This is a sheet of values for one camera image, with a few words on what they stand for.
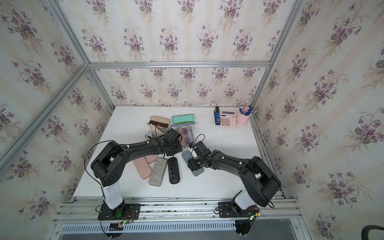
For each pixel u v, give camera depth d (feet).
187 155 2.94
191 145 2.68
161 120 3.57
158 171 2.75
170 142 2.41
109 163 1.60
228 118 3.64
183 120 3.56
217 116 3.73
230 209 2.40
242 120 3.53
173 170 2.75
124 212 2.29
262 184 1.43
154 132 3.36
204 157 2.25
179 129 3.39
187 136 3.23
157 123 3.53
